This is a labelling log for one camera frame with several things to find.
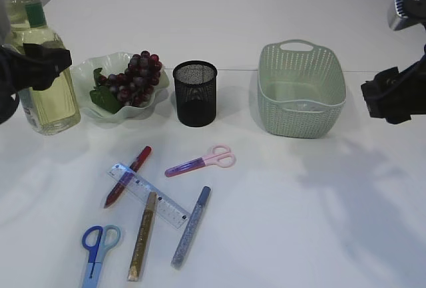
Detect clear plastic sheet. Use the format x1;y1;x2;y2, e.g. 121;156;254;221
283;100;329;113

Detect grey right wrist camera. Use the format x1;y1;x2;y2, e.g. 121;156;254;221
387;0;425;31

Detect blue scissors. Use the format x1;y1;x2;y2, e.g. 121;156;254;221
81;225;121;288

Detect purple artificial grape bunch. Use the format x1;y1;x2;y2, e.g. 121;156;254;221
89;51;162;114

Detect red glitter glue pen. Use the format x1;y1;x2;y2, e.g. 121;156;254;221
104;146;152;208

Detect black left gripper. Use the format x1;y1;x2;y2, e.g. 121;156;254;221
1;43;72;123

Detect green plastic woven basket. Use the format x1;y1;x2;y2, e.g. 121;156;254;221
257;40;346;139

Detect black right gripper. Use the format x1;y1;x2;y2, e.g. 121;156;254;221
361;57;425;124

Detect clear plastic ruler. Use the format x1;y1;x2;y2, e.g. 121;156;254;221
107;163;190;229

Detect silver blue glitter glue pen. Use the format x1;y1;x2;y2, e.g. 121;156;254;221
170;186;211;269

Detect yellow tea bottle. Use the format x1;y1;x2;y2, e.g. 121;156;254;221
1;0;81;135

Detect green wavy glass bowl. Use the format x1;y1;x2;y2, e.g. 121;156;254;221
71;52;170;122

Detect black mesh pen holder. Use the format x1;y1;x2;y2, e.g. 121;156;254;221
172;61;218;128

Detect gold glitter glue pen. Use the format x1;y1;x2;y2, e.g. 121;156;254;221
127;192;157;282

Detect pink purple scissors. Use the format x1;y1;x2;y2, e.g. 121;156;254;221
164;144;236;178

